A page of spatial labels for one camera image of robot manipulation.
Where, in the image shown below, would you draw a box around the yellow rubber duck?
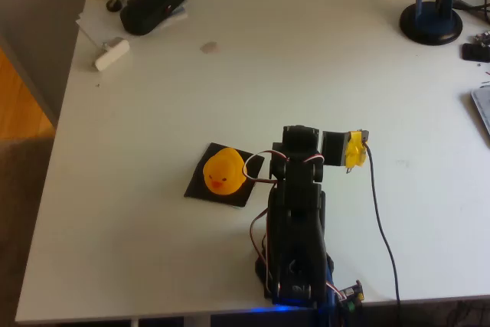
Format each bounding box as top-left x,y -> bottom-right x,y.
202,146 -> 248,196

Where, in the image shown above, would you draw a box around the black square mat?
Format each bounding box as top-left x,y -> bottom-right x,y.
183,142 -> 266,209

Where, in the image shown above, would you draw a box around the small controller board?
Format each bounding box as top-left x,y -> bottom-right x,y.
336,280 -> 364,311

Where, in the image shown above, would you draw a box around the blue table clamp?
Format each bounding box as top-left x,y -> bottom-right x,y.
316,253 -> 340,327

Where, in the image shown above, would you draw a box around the blue microphone on black base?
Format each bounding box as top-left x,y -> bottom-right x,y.
399,0 -> 484,46

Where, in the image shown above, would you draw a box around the grey laptop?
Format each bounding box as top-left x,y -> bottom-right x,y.
469,85 -> 490,136

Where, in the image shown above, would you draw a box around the black flat device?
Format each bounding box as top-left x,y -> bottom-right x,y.
461,42 -> 490,63

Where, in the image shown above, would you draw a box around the black glasses case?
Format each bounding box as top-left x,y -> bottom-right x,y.
119,0 -> 188,36

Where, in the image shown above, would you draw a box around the white paper sheets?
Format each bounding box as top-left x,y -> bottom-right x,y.
75,0 -> 189,47

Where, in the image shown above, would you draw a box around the wrist camera with yellow tape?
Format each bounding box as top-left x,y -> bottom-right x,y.
321,129 -> 371,175

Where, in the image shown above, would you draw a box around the white red servo cable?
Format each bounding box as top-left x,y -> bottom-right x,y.
250,207 -> 277,286
325,280 -> 345,301
242,149 -> 325,185

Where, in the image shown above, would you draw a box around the black camera cable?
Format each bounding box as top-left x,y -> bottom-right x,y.
361,141 -> 403,327

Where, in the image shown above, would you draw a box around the black microphone cable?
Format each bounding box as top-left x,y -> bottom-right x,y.
453,0 -> 490,24

